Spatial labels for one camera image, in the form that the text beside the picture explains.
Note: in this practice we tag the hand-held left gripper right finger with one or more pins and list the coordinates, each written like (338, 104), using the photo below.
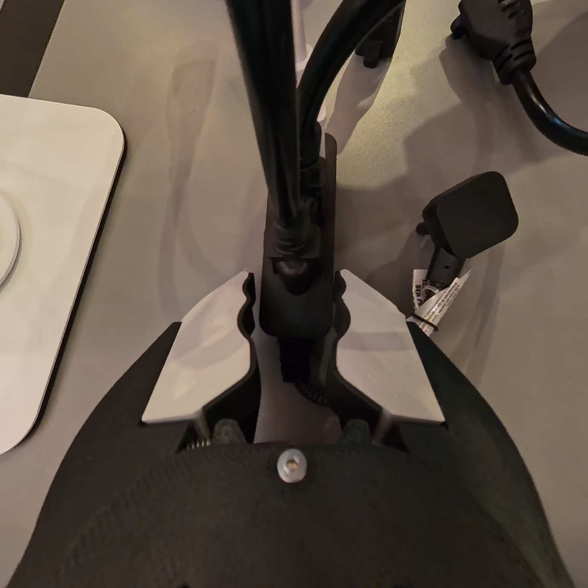
(386, 372)

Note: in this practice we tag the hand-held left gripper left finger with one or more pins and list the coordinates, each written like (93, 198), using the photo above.
(202, 372)

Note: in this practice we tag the black power strip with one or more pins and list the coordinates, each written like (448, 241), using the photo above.
(294, 317)

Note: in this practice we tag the white board with black edge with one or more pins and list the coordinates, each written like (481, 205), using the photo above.
(69, 229)

